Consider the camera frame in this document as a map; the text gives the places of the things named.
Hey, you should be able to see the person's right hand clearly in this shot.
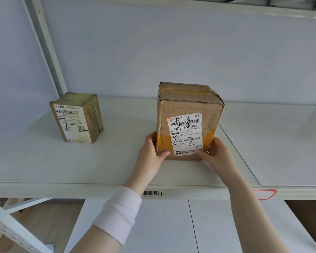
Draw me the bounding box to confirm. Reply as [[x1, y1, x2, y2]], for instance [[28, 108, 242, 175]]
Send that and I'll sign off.
[[195, 137, 242, 187]]

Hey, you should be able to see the person's left hand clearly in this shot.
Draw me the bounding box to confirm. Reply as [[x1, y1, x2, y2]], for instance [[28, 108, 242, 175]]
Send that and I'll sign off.
[[123, 131, 170, 197]]

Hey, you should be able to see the brown box yellow tape 2-2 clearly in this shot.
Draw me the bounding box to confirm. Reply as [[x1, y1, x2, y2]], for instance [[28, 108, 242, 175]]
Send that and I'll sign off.
[[155, 81, 225, 161]]

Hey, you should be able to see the small yellow-taped box marked 2-2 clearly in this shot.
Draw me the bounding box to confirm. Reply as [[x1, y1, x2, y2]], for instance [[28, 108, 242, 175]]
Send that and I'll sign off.
[[49, 92, 104, 144]]

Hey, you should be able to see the white metal shelf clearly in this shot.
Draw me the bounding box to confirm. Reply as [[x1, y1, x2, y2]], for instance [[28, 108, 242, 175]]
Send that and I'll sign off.
[[0, 0, 316, 253]]

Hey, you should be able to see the person's right forearm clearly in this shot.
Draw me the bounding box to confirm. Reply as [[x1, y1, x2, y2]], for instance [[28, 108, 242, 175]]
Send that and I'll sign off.
[[225, 174, 290, 253]]

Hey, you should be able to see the red-bordered label sticker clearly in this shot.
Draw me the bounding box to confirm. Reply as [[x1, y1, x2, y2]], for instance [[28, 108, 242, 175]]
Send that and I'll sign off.
[[252, 189, 277, 200]]

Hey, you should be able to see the pile of empty cardboard boxes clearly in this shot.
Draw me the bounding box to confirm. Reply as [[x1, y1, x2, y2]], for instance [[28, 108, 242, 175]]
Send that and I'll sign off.
[[287, 200, 316, 243]]

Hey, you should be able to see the open cardboard box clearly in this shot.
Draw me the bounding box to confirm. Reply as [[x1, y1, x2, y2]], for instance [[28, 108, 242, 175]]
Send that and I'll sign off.
[[0, 198, 26, 243]]

